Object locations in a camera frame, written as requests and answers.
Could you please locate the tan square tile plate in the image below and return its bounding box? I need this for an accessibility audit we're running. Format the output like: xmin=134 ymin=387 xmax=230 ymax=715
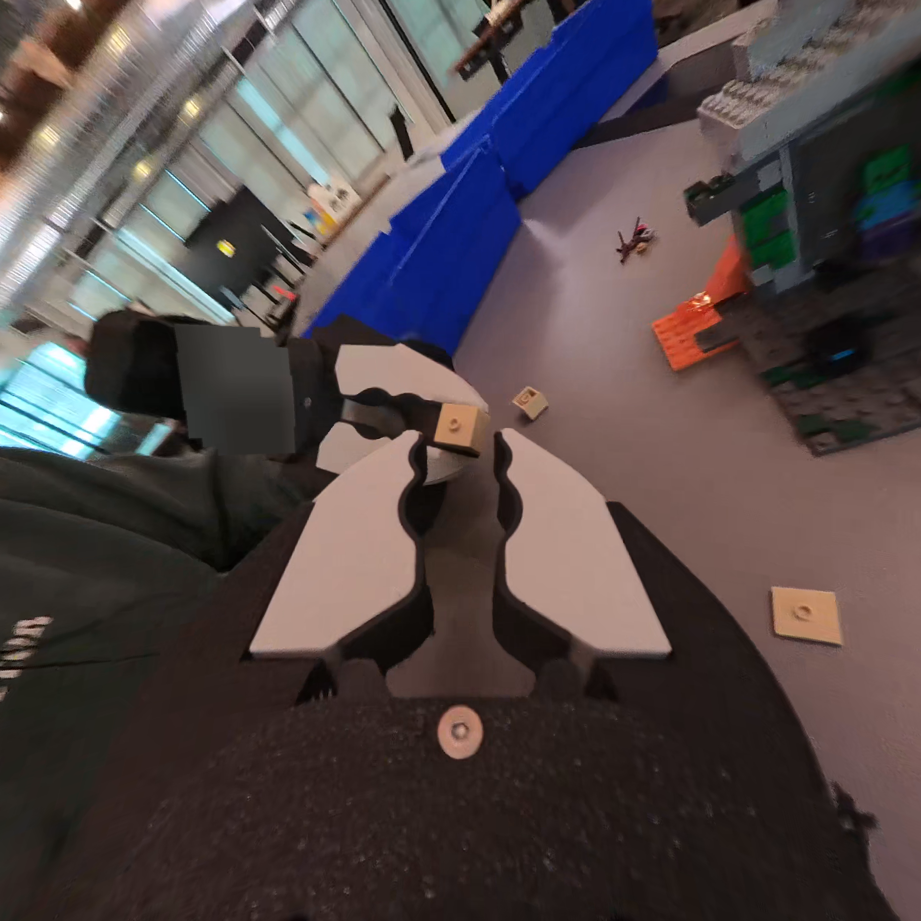
xmin=771 ymin=586 xmax=843 ymax=646

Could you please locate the glass window wall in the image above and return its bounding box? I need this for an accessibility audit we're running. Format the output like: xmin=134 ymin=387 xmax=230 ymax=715
xmin=0 ymin=0 xmax=469 ymax=461

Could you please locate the person's left forearm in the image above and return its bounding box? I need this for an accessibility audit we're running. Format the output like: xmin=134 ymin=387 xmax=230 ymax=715
xmin=144 ymin=449 xmax=339 ymax=573

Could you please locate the grey desk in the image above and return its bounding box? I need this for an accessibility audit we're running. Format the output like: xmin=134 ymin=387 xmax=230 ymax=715
xmin=295 ymin=43 xmax=921 ymax=915

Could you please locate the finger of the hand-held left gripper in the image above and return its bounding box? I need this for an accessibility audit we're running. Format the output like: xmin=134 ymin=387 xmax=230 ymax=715
xmin=333 ymin=343 xmax=492 ymax=415
xmin=315 ymin=423 xmax=477 ymax=488

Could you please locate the black display screen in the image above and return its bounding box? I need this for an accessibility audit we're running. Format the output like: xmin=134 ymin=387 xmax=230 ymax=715
xmin=183 ymin=186 xmax=296 ymax=303

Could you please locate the blue storage bin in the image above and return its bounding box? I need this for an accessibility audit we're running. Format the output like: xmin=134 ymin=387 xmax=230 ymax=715
xmin=439 ymin=0 xmax=659 ymax=202
xmin=302 ymin=144 xmax=522 ymax=357

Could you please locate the white printed sign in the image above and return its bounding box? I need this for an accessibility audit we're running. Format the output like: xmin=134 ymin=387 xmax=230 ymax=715
xmin=302 ymin=180 xmax=361 ymax=238

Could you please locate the toy brick tower model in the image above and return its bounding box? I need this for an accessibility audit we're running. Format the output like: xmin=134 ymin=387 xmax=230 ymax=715
xmin=684 ymin=0 xmax=921 ymax=458

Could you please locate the small dark red toy piece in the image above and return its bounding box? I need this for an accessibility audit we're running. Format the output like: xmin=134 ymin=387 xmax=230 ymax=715
xmin=615 ymin=216 xmax=656 ymax=265

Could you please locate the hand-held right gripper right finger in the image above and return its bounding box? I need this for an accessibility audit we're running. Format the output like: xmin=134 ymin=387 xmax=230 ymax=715
xmin=492 ymin=427 xmax=673 ymax=693

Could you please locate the orange toy brick plate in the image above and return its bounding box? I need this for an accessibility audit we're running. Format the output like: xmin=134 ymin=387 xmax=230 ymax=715
xmin=651 ymin=234 xmax=753 ymax=373

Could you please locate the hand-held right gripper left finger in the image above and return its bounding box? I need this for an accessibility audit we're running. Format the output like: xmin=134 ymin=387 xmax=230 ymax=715
xmin=248 ymin=429 xmax=436 ymax=685

